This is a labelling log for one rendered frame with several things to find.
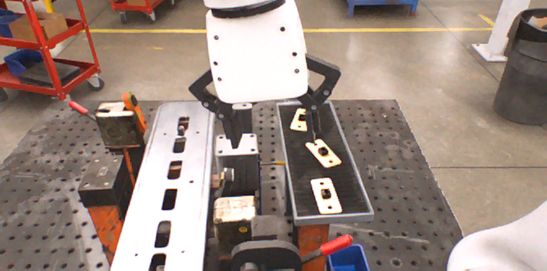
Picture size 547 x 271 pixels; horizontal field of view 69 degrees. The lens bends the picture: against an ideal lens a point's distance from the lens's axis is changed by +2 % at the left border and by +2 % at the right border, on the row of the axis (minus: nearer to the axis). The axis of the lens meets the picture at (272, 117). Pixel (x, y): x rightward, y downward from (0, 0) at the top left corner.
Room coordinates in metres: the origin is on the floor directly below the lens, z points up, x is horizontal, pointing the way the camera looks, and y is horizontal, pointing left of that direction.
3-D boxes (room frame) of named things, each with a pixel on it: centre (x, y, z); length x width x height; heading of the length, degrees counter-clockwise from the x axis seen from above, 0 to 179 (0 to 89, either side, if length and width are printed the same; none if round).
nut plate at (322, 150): (0.63, -0.11, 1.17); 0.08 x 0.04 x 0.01; 25
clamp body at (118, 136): (0.95, 0.46, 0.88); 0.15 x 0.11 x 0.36; 95
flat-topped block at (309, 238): (0.64, -0.09, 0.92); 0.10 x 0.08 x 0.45; 5
